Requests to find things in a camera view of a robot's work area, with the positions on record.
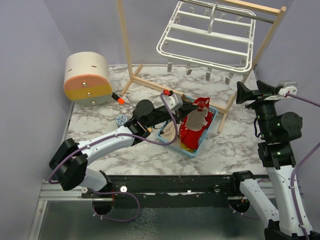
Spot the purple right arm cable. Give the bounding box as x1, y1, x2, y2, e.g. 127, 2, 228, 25
286, 91, 320, 240

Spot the orange black highlighter pen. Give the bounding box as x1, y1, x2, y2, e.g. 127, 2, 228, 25
111, 92, 125, 105

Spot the blue perforated plastic basket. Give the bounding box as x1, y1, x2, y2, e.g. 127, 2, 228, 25
168, 96, 218, 158

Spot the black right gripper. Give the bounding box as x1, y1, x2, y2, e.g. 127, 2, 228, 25
236, 79, 281, 138

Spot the yellow sock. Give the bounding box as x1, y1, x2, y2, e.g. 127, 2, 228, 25
180, 144, 195, 153

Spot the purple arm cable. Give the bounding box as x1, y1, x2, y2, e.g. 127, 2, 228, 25
47, 93, 179, 185
286, 91, 320, 240

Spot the red beige reindeer sock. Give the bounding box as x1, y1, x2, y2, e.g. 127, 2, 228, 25
185, 97, 210, 132

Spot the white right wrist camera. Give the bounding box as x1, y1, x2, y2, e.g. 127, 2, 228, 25
265, 81, 298, 101

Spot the white plastic clip hanger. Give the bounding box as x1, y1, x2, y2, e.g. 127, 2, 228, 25
156, 1, 256, 83

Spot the wooden hanger rack frame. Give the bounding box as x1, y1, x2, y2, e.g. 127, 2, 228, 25
115, 0, 287, 135

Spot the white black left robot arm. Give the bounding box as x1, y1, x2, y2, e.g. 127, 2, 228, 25
48, 99, 198, 198

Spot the metal hanging rod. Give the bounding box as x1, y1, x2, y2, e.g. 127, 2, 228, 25
182, 0, 274, 24

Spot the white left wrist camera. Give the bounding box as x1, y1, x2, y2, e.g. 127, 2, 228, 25
161, 89, 183, 111

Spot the cream ribbed sock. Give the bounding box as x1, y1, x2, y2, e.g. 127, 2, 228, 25
160, 122, 176, 142

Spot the red santa sock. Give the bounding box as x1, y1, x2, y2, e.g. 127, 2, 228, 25
179, 111, 214, 151

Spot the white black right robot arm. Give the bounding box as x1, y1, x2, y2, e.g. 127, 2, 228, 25
229, 80, 320, 240

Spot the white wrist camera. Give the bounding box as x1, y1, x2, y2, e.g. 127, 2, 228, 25
265, 81, 298, 101
161, 89, 183, 111

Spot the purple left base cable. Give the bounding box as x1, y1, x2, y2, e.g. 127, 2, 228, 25
91, 191, 141, 223

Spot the black mounting rail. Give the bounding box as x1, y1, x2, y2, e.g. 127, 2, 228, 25
81, 175, 244, 208

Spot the pastel round drawer box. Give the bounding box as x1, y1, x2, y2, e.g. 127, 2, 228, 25
63, 51, 113, 107

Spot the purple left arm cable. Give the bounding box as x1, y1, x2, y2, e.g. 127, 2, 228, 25
47, 93, 179, 185

